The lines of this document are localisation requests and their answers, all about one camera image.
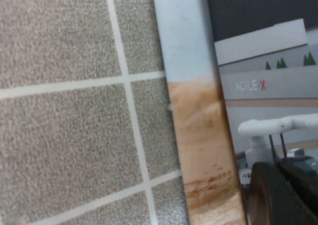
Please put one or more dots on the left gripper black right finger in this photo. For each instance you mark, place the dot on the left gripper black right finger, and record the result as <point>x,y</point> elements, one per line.
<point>305,187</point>

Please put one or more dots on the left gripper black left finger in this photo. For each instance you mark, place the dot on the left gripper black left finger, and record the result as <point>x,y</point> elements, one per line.
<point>268,200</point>

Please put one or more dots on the robot classroom cover brochure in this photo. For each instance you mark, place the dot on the robot classroom cover brochure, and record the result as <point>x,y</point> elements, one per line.
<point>261,98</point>

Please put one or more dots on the grey checked tablecloth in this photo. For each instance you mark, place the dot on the grey checked tablecloth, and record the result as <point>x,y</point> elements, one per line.
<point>62,123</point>

